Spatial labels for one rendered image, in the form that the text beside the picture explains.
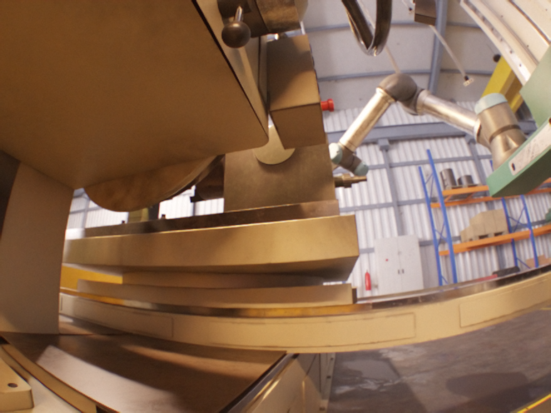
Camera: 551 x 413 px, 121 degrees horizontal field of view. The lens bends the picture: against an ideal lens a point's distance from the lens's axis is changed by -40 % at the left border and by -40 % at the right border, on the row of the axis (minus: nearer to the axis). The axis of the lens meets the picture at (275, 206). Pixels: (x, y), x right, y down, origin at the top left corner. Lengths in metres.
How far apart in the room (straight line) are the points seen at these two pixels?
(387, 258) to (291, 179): 6.49
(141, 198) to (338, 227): 0.47
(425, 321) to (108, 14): 0.92
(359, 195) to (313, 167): 7.40
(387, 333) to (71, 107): 0.90
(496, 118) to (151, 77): 0.81
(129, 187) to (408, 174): 8.33
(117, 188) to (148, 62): 0.42
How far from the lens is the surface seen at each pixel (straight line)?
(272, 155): 0.77
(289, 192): 0.71
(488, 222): 7.64
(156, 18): 0.35
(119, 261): 0.89
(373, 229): 7.85
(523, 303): 0.97
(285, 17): 0.48
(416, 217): 8.20
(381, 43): 0.46
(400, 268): 7.17
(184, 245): 0.72
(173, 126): 0.49
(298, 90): 0.53
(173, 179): 0.60
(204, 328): 0.88
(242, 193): 0.75
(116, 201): 0.72
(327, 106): 0.57
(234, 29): 0.31
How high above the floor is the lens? 0.77
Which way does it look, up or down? 20 degrees up
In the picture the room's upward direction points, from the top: 2 degrees counter-clockwise
